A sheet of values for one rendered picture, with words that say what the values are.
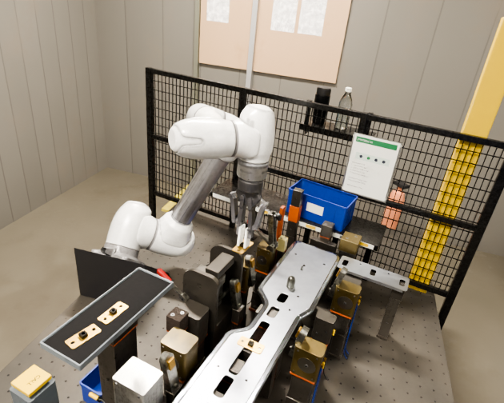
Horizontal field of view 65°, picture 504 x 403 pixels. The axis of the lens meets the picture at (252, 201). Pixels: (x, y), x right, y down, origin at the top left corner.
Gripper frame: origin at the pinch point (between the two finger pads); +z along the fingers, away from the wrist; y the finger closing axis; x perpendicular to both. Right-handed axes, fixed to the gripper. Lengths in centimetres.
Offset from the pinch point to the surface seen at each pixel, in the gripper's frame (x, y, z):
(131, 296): -27.9, -21.2, 15.5
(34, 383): -61, -19, 17
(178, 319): -22.7, -7.9, 21.4
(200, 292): -10.4, -8.3, 19.3
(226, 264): -1.8, -4.6, 11.6
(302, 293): 22.6, 16.7, 29.3
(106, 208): 151, -222, 120
